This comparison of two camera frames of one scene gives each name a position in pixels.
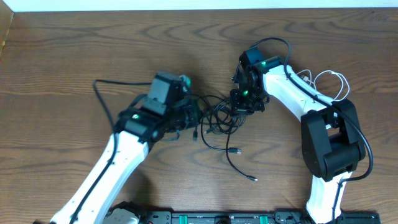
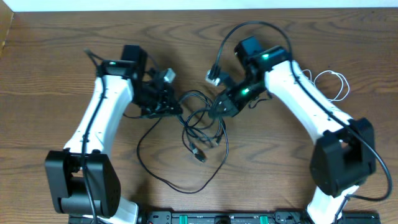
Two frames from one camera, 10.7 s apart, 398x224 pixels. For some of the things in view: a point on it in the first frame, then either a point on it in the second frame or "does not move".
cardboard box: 6,16 does not move
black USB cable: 228,159 to 182,191
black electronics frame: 242,217 does not move
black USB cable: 231,150 to 192,144
